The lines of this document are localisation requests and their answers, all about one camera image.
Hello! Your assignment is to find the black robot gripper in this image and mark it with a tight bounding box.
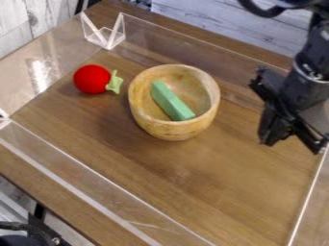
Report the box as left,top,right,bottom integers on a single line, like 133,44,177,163
249,66,329,155

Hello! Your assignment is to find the green rectangular block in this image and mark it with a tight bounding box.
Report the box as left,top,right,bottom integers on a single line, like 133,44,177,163
150,81,195,121

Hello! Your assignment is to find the clear acrylic tray wall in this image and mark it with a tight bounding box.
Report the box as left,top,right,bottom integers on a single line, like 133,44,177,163
0,5,329,246

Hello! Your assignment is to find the clear acrylic corner bracket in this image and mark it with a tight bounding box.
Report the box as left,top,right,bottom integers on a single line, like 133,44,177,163
80,12,126,50

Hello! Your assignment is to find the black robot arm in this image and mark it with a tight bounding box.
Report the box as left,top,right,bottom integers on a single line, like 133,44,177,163
238,0,329,154

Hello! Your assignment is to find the red toy tomato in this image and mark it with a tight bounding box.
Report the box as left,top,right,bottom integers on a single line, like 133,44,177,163
74,64,123,94

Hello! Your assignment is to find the brown wooden bowl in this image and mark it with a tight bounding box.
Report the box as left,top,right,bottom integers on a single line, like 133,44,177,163
129,64,221,141

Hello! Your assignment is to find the black table clamp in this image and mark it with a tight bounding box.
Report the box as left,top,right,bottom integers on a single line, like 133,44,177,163
0,202,72,246

